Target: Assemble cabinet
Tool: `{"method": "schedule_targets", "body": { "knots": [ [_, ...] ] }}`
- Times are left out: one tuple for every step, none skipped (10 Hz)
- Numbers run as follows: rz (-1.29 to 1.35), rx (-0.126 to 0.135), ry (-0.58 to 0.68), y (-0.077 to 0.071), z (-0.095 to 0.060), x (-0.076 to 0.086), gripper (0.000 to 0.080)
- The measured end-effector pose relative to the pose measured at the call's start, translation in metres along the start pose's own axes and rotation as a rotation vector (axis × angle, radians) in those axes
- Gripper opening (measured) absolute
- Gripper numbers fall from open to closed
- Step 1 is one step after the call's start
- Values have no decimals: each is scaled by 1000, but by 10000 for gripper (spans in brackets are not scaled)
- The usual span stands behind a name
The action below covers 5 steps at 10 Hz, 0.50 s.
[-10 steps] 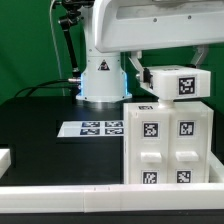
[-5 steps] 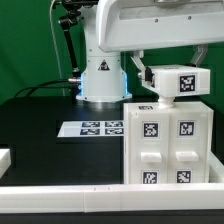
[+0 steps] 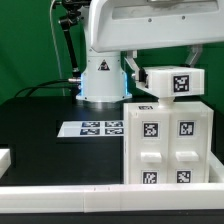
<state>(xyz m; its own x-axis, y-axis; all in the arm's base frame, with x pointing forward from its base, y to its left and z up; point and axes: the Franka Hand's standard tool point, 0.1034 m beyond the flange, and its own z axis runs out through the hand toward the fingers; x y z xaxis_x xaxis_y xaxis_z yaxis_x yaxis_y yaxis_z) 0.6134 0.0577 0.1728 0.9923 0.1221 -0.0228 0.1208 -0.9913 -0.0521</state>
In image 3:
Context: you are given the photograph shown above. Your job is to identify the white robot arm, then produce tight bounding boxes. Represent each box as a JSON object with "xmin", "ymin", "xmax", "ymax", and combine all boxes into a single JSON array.
[{"xmin": 79, "ymin": 0, "xmax": 224, "ymax": 102}]

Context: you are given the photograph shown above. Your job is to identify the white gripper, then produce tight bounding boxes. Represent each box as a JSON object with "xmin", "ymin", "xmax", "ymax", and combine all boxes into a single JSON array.
[{"xmin": 89, "ymin": 0, "xmax": 224, "ymax": 90}]

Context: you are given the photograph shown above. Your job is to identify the white cabinet body box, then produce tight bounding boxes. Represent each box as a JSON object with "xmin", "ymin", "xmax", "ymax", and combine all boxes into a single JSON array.
[{"xmin": 124, "ymin": 101, "xmax": 213, "ymax": 184}]

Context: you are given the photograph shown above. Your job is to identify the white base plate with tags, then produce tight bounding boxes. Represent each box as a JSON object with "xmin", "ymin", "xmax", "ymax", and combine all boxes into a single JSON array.
[{"xmin": 58, "ymin": 120, "xmax": 124, "ymax": 138}]

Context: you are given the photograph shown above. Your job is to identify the white front fence rail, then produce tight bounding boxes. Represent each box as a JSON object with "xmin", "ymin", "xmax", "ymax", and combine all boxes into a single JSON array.
[{"xmin": 0, "ymin": 183, "xmax": 224, "ymax": 213}]

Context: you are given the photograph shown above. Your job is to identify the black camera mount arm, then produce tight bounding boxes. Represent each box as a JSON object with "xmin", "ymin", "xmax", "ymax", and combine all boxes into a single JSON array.
[{"xmin": 54, "ymin": 0, "xmax": 93, "ymax": 81}]

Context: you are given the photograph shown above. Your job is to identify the black cables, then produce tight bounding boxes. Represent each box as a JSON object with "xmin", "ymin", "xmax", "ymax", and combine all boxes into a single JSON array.
[{"xmin": 13, "ymin": 78, "xmax": 83, "ymax": 98}]

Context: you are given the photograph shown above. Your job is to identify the white cube block with tag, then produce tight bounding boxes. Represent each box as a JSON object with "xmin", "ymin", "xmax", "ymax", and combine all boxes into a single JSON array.
[{"xmin": 141, "ymin": 66, "xmax": 204, "ymax": 98}]

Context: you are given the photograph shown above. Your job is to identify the white left fence piece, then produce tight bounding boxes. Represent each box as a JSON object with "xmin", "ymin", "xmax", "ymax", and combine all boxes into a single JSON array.
[{"xmin": 0, "ymin": 149, "xmax": 11, "ymax": 179}]

